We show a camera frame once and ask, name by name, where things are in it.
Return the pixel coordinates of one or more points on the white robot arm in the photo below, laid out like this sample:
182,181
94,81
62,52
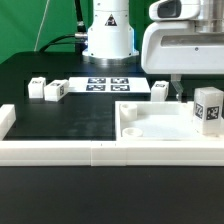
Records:
110,37

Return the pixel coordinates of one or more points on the white marker base sheet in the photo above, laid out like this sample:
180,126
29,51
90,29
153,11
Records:
108,84

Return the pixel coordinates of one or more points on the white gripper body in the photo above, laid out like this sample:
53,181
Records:
185,37

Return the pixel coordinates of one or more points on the white U-shaped fence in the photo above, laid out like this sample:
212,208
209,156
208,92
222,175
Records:
104,153

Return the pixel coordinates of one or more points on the green backdrop curtain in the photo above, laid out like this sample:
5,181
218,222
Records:
21,21

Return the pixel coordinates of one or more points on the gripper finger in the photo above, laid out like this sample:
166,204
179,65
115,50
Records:
176,82

